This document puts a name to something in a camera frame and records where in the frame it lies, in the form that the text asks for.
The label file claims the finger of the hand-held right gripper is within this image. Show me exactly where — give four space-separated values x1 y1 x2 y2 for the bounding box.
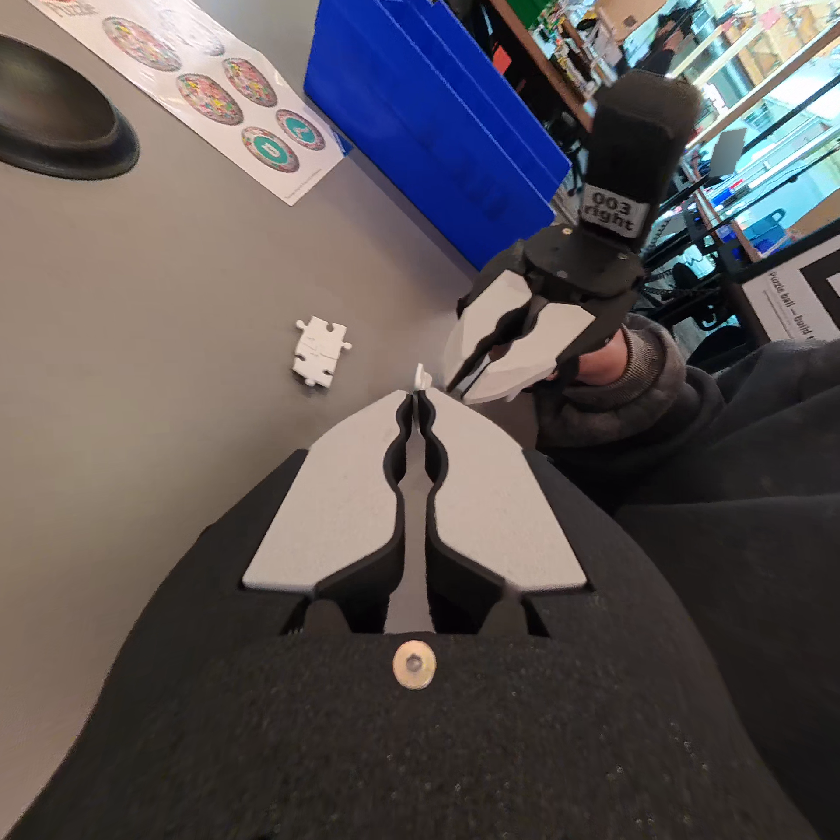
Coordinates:
462 298 598 404
443 269 534 392

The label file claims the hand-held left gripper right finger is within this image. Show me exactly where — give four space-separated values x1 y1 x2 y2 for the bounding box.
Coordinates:
419 388 587 634

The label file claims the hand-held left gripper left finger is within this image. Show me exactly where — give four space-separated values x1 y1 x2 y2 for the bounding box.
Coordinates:
243 390 413 634

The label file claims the teal faced puzzle piece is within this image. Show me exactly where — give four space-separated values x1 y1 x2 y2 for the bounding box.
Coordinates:
412 364 434 431

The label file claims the white puzzle piece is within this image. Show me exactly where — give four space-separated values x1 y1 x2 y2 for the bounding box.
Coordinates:
292 351 343 388
295 316 352 361

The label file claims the white printed instruction leaflet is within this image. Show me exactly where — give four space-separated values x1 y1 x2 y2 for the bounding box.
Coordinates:
26 0 345 206

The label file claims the person's right forearm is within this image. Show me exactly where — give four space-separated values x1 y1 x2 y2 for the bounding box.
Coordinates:
535 314 726 468

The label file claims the person's right hand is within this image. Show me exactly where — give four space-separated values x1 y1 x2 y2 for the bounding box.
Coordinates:
576 331 630 387

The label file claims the wooden workbench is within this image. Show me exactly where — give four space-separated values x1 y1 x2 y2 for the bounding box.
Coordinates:
489 0 621 132

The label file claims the blue object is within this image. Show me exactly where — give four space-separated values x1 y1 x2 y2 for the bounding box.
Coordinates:
303 0 572 271

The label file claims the framed marker sign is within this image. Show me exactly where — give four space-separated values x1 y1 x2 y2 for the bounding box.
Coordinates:
742 220 840 345

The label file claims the person's dark grey garment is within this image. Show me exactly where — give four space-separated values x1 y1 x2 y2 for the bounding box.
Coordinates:
617 338 840 840

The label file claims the black round stand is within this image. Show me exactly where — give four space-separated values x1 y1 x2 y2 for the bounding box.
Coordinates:
0 34 140 181

